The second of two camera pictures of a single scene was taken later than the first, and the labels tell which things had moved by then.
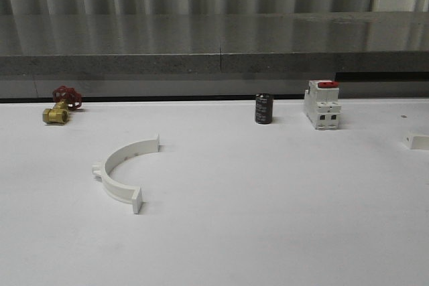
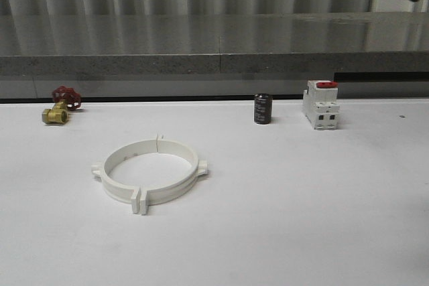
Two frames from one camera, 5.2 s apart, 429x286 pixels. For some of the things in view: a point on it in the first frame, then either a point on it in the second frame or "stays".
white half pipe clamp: x=417 y=143 -> x=153 y=195
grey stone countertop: x=214 y=43 stays
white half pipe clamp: x=125 y=193 stays
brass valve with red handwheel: x=68 y=98 stays
